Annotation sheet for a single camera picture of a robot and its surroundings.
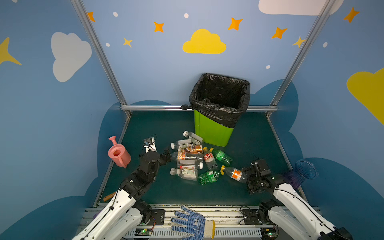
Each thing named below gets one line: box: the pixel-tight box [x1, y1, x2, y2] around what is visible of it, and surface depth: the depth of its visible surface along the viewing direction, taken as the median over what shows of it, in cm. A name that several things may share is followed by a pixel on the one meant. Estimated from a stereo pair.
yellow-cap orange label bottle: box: [220, 165, 247, 183], surface depth 86 cm
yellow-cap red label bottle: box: [203, 146, 218, 171], surface depth 93 cm
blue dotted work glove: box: [171, 205, 216, 240], surface depth 73 cm
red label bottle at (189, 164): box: [178, 159, 203, 170], surface depth 90 cm
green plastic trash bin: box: [194, 109, 234, 147], surface depth 93 cm
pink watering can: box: [107, 135, 132, 169], surface depth 87 cm
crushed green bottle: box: [198, 170, 220, 186], surface depth 88 cm
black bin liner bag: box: [180, 72, 251, 129], surface depth 86 cm
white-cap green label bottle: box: [170, 168, 199, 181], surface depth 86 cm
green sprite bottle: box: [209, 147, 234, 167], surface depth 95 cm
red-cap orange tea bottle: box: [171, 151, 204, 165], surface depth 94 cm
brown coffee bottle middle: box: [184, 144, 203, 153], surface depth 97 cm
